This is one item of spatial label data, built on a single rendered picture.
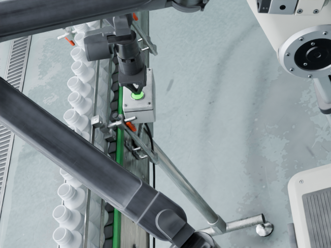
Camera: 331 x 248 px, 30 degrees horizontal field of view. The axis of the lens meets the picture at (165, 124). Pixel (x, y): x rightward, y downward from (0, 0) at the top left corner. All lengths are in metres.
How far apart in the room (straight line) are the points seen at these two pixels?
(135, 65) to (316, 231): 0.99
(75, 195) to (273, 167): 1.37
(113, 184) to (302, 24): 0.58
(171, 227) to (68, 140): 0.20
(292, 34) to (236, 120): 1.63
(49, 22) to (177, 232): 0.37
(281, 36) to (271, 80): 1.69
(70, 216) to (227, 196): 1.34
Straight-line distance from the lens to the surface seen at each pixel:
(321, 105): 1.60
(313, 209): 2.25
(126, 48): 1.47
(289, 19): 1.28
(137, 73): 1.53
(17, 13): 0.98
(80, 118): 1.65
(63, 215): 1.46
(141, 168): 1.81
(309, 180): 2.31
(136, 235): 1.66
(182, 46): 3.42
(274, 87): 2.97
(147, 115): 1.63
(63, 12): 0.97
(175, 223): 0.89
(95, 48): 1.48
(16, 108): 0.94
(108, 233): 1.58
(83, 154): 0.92
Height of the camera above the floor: 2.17
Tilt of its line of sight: 44 degrees down
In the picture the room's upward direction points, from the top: 38 degrees counter-clockwise
